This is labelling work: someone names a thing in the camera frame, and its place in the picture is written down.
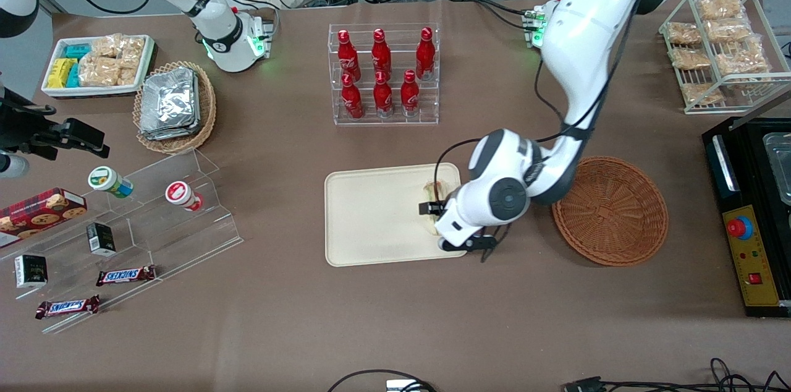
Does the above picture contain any triangular sandwich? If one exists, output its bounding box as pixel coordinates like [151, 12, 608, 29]
[422, 181, 447, 236]

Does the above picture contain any white rectangular snack tray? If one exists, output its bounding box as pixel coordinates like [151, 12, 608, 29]
[41, 35, 156, 99]

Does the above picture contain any beige plastic tray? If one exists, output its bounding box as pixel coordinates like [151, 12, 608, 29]
[325, 163, 470, 267]

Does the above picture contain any light wicker basket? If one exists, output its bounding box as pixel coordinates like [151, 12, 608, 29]
[133, 61, 217, 154]

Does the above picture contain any brown wicker basket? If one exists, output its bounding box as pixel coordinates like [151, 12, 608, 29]
[551, 156, 669, 266]

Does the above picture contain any green lid cup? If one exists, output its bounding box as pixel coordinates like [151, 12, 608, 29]
[88, 166, 133, 198]

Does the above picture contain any silver foil pack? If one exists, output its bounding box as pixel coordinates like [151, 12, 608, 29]
[141, 67, 200, 133]
[139, 123, 201, 142]

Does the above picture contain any red tartan cookie box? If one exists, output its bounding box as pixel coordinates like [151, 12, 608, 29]
[0, 188, 88, 249]

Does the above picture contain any small black box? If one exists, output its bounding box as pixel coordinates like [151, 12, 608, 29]
[14, 254, 48, 289]
[86, 223, 117, 257]

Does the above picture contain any red lid cup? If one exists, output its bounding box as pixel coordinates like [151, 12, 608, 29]
[165, 181, 204, 212]

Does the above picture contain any red cola bottle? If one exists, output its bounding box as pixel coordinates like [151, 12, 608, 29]
[416, 27, 436, 80]
[371, 28, 392, 77]
[337, 30, 361, 80]
[341, 74, 364, 119]
[373, 70, 394, 117]
[400, 70, 421, 117]

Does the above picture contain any clear acrylic stepped shelf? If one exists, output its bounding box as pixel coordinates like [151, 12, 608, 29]
[0, 148, 243, 335]

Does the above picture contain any snickers chocolate bar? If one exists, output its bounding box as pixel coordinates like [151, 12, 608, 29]
[96, 265, 156, 287]
[35, 295, 101, 320]

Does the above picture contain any clear acrylic bottle rack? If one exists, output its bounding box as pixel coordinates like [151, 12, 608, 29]
[328, 23, 440, 126]

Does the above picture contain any bagged fried snack pack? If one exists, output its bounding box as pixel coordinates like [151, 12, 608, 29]
[681, 82, 724, 105]
[696, 0, 745, 22]
[704, 19, 751, 43]
[670, 48, 711, 70]
[667, 22, 702, 46]
[716, 36, 770, 74]

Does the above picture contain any red emergency stop button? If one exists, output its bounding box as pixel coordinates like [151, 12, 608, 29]
[726, 216, 755, 241]

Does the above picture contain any black machine with yellow panel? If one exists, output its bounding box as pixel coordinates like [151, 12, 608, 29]
[702, 115, 791, 318]

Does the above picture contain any grey metal bar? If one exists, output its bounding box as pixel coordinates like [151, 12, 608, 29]
[726, 88, 791, 132]

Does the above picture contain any clear plastic container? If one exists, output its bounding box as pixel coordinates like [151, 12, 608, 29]
[762, 131, 791, 206]

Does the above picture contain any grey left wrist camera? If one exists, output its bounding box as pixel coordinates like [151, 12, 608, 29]
[438, 232, 499, 255]

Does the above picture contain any black cable bundle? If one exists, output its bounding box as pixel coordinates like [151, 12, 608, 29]
[603, 358, 791, 392]

